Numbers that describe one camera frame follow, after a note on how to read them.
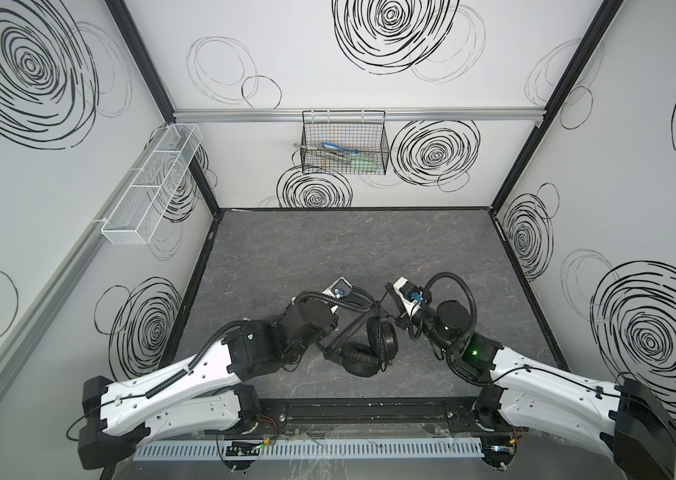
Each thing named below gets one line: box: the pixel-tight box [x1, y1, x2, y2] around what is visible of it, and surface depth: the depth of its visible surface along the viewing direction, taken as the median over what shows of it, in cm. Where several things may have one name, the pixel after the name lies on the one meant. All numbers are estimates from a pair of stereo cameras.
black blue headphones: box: [316, 300, 398, 377], surface depth 67 cm
